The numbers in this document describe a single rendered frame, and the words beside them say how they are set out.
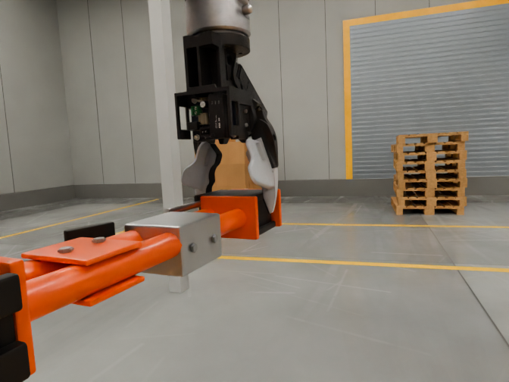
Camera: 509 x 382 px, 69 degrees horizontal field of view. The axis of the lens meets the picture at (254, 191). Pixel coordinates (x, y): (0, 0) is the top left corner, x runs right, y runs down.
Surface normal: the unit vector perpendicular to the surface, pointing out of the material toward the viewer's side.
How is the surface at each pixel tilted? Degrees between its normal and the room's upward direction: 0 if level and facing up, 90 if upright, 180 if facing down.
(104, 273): 77
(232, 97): 90
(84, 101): 90
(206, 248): 90
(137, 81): 90
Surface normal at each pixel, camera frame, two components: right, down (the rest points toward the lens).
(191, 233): 0.91, 0.00
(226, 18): 0.32, 0.09
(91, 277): 0.88, -0.22
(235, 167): -0.32, 0.11
